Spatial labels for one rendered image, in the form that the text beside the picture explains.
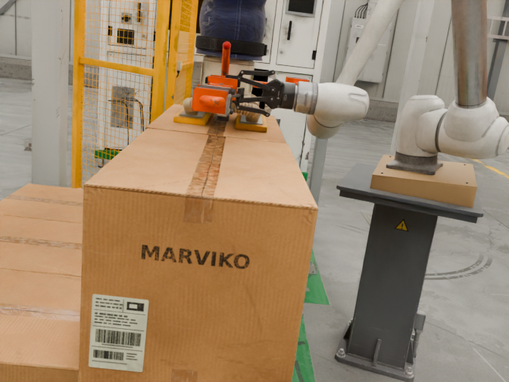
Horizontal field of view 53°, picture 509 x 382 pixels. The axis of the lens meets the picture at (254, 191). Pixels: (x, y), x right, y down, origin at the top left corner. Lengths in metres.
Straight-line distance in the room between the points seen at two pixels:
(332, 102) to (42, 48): 1.96
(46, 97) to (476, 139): 2.20
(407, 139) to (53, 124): 1.94
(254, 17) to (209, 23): 0.14
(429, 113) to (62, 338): 1.41
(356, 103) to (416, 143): 0.56
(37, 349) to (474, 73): 1.46
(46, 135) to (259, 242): 2.33
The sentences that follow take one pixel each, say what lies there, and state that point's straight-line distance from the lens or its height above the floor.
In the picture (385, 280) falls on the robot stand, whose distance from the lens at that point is 2.11.
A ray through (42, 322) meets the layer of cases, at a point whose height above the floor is 0.54.
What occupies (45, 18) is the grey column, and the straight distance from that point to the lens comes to 3.07.
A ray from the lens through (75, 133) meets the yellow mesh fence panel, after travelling 3.61.
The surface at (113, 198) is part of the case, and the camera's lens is 0.90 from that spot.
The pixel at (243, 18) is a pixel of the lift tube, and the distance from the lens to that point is 1.65.
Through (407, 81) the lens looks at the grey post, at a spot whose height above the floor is 1.05.
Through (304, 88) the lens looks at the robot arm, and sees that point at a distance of 1.46.
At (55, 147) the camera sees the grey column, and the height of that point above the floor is 0.53.
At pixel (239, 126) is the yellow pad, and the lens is 1.59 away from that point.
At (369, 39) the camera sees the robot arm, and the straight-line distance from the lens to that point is 1.66.
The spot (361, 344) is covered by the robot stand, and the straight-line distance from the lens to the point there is 2.24.
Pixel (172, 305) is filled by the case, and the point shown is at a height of 0.73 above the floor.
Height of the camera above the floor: 1.19
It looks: 15 degrees down
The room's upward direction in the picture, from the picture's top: 7 degrees clockwise
